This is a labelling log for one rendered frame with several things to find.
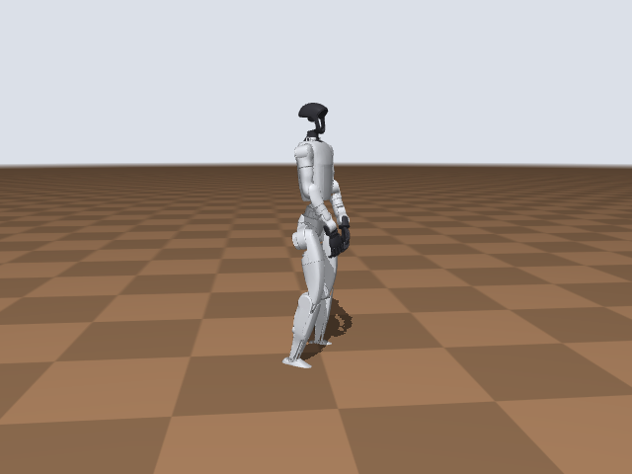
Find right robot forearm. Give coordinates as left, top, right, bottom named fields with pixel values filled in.
left=308, top=185, right=337, bottom=233

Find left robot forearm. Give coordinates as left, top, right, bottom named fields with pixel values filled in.
left=329, top=187, right=350, bottom=226

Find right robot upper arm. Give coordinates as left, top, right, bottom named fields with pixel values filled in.
left=294, top=144, right=320, bottom=199

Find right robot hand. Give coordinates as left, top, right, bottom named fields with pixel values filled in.
left=323, top=225, right=345, bottom=258

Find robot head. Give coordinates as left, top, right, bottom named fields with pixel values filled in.
left=298, top=103, right=328, bottom=142

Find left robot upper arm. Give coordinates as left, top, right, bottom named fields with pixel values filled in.
left=328, top=144, right=339, bottom=194

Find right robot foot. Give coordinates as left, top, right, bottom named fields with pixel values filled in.
left=282, top=357, right=312, bottom=368

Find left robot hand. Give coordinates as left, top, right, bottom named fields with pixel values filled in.
left=339, top=215, right=350, bottom=253

